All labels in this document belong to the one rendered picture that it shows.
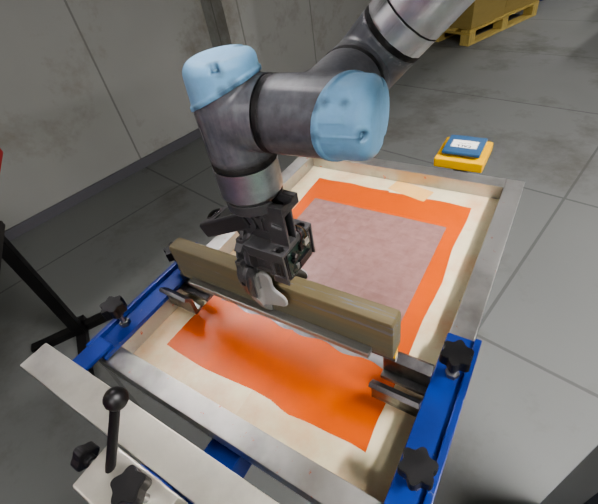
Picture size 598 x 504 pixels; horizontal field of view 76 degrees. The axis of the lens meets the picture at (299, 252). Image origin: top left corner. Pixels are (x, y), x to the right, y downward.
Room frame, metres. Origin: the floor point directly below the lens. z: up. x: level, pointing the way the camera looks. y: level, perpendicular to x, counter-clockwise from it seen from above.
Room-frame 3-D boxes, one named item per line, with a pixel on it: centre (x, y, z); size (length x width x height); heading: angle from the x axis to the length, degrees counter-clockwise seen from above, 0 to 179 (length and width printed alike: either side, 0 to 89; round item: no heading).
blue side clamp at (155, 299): (0.55, 0.30, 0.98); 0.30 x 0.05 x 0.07; 141
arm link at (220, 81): (0.39, 0.04, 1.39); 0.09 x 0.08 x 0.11; 57
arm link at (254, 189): (0.40, 0.04, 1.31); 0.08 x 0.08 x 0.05
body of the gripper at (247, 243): (0.39, 0.03, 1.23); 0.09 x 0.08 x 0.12; 51
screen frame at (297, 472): (0.56, -0.07, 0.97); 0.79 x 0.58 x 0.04; 141
